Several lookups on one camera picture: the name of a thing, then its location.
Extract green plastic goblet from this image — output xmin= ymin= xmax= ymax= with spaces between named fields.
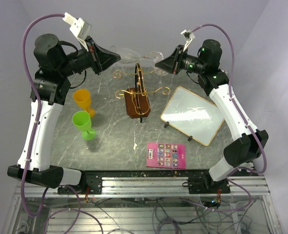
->
xmin=72 ymin=111 xmax=96 ymax=140

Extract clear tall champagne flute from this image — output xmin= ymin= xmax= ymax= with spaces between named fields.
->
xmin=110 ymin=45 xmax=164 ymax=67

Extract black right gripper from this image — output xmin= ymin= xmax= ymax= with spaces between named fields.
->
xmin=155 ymin=45 xmax=206 ymax=75

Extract orange plastic goblet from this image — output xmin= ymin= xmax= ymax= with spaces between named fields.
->
xmin=73 ymin=89 xmax=96 ymax=118

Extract gold wire wine glass rack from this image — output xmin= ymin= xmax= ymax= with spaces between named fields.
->
xmin=115 ymin=62 xmax=171 ymax=123

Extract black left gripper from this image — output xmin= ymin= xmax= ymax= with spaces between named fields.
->
xmin=58 ymin=35 xmax=121 ymax=77

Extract aluminium rail base frame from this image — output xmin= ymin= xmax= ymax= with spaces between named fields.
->
xmin=4 ymin=170 xmax=282 ymax=234

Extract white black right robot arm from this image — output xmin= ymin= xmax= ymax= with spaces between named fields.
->
xmin=155 ymin=39 xmax=269 ymax=193

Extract gold framed mirror tray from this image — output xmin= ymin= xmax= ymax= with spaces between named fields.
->
xmin=160 ymin=86 xmax=224 ymax=146

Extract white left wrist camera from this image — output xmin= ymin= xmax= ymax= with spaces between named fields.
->
xmin=62 ymin=12 xmax=92 ymax=51

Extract clear wine glass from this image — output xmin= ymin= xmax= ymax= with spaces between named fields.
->
xmin=154 ymin=68 xmax=168 ymax=85
xmin=113 ymin=62 xmax=121 ymax=74

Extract pink sticker card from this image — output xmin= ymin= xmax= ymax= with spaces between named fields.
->
xmin=146 ymin=142 xmax=187 ymax=170

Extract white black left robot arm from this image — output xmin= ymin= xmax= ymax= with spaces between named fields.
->
xmin=7 ymin=34 xmax=121 ymax=194

